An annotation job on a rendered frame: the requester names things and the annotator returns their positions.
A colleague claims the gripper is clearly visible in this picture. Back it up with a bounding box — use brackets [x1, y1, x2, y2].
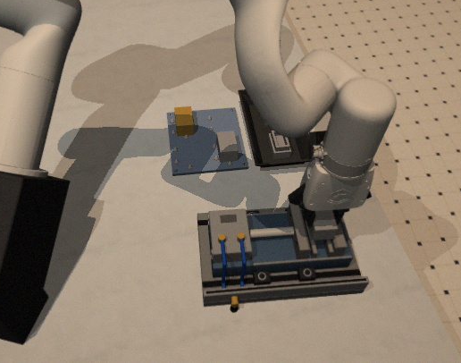
[288, 158, 374, 227]

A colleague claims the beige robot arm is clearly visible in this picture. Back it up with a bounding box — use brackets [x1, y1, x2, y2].
[0, 0, 397, 178]

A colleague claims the grey flat bar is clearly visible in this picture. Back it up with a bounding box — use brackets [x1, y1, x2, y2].
[301, 209, 318, 258]
[323, 240, 334, 257]

